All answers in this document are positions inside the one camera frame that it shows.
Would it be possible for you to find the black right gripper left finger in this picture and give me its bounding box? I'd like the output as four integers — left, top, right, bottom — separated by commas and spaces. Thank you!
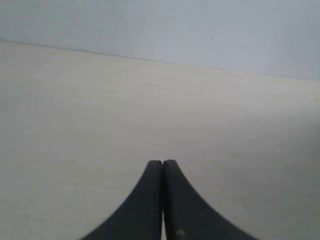
83, 160, 163, 240

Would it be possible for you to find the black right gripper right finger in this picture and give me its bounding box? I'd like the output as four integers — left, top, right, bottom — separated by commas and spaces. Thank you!
162, 159, 253, 240

